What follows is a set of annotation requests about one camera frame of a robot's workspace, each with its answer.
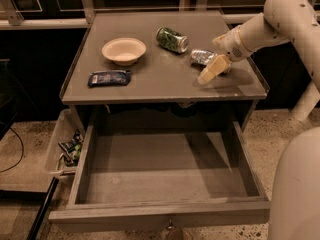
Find open grey top drawer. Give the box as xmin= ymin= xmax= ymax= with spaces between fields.
xmin=49 ymin=107 xmax=270 ymax=233

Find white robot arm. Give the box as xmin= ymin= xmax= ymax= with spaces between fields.
xmin=198 ymin=0 xmax=320 ymax=121

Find green soda can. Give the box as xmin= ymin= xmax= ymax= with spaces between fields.
xmin=156 ymin=27 xmax=189 ymax=54

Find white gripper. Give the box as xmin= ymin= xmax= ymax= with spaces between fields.
xmin=197 ymin=26 xmax=253 ymax=85

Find white railing frame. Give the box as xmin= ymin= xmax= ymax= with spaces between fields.
xmin=0 ymin=0 xmax=262 ymax=29

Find grey wooden cabinet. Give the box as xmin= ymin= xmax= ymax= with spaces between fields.
xmin=59 ymin=10 xmax=270 ymax=135

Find blue snack packet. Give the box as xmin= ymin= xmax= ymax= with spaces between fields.
xmin=87 ymin=70 xmax=131 ymax=88

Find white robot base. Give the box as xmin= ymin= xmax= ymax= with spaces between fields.
xmin=268 ymin=127 xmax=320 ymax=240

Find clear plastic bin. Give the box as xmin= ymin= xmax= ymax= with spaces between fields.
xmin=44 ymin=109 xmax=78 ymax=179

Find metal drawer handle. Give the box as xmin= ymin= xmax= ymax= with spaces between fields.
xmin=166 ymin=219 xmax=176 ymax=231

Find white paper bowl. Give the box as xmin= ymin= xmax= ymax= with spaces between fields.
xmin=102 ymin=38 xmax=146 ymax=66

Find black cable on floor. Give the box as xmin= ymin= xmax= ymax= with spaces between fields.
xmin=0 ymin=120 xmax=25 ymax=174

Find snack packets in bin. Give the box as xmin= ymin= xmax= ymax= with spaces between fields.
xmin=56 ymin=132 xmax=83 ymax=169

